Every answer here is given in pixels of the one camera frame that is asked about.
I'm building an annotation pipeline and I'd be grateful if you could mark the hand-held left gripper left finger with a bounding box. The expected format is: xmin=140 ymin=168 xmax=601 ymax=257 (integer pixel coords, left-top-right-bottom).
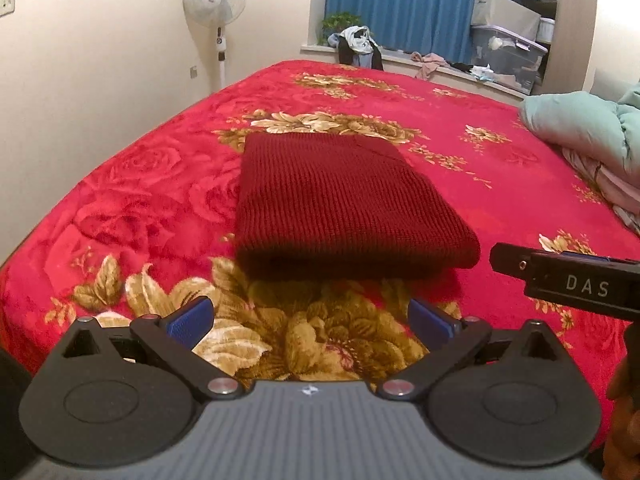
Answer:
xmin=60 ymin=296 xmax=246 ymax=402

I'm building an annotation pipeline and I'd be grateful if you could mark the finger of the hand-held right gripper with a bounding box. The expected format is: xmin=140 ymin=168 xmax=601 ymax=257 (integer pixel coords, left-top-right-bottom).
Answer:
xmin=489 ymin=242 xmax=533 ymax=278

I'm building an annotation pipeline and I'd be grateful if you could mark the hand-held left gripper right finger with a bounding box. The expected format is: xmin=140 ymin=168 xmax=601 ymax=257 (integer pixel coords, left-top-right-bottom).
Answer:
xmin=377 ymin=297 xmax=568 ymax=402

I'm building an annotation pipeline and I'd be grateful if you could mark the dark red knit sweater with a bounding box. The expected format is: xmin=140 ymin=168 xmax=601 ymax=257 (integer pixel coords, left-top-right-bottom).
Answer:
xmin=234 ymin=131 xmax=482 ymax=282

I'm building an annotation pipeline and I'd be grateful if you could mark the pile of dark clothes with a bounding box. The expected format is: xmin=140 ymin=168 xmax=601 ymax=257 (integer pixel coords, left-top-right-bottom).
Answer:
xmin=336 ymin=25 xmax=385 ymax=72

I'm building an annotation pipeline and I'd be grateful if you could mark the person's right hand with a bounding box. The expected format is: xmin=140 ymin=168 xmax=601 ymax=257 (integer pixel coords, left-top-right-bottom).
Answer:
xmin=601 ymin=355 xmax=640 ymax=480

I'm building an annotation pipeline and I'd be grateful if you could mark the pale striped cloth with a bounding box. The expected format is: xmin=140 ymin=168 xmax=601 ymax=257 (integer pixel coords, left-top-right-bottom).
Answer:
xmin=561 ymin=146 xmax=640 ymax=237

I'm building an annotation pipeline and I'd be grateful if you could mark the red floral blanket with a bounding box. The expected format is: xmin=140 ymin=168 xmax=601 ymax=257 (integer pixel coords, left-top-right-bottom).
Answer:
xmin=0 ymin=59 xmax=640 ymax=453

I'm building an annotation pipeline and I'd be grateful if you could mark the teal duvet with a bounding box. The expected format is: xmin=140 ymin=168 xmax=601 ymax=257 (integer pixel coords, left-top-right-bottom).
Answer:
xmin=519 ymin=85 xmax=640 ymax=192

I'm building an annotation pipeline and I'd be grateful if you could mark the clear plastic storage box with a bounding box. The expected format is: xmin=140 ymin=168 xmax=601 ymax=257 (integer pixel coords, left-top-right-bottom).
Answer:
xmin=469 ymin=24 xmax=550 ymax=95

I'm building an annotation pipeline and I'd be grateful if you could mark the pink cloth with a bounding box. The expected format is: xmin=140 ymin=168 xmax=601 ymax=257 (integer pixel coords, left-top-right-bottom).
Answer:
xmin=410 ymin=51 xmax=451 ymax=81

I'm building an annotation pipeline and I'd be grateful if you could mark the white windowsill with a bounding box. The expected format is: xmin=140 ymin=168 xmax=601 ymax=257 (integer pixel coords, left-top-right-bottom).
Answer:
xmin=300 ymin=44 xmax=531 ymax=100

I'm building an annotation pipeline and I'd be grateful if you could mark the beige wooden shelf unit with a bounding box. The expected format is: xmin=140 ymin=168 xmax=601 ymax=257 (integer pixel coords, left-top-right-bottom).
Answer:
xmin=507 ymin=0 xmax=600 ymax=97

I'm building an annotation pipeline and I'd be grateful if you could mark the grey cardboard box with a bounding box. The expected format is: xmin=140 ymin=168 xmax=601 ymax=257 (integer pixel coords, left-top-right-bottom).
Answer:
xmin=472 ymin=0 xmax=542 ymax=37

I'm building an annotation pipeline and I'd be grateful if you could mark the blue curtain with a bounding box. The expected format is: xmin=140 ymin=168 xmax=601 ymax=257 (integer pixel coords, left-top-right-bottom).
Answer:
xmin=325 ymin=0 xmax=531 ymax=66

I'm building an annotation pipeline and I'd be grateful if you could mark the green potted plant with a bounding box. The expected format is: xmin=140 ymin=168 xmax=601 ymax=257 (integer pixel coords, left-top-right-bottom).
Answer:
xmin=320 ymin=11 xmax=362 ymax=47

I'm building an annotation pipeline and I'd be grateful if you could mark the white standing fan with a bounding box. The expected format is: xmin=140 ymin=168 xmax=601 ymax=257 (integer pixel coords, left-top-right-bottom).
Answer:
xmin=182 ymin=0 xmax=247 ymax=95

